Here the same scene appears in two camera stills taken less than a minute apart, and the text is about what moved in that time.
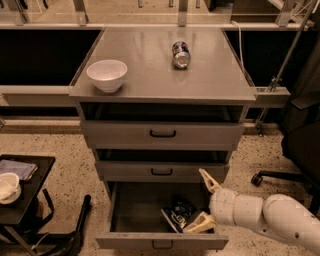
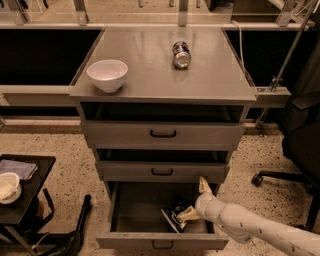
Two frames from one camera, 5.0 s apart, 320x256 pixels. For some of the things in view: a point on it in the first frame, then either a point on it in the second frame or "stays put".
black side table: (11, 214) stays put
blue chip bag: (179, 213) stays put
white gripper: (222, 206) to (202, 203)
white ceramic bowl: (107, 75) stays put
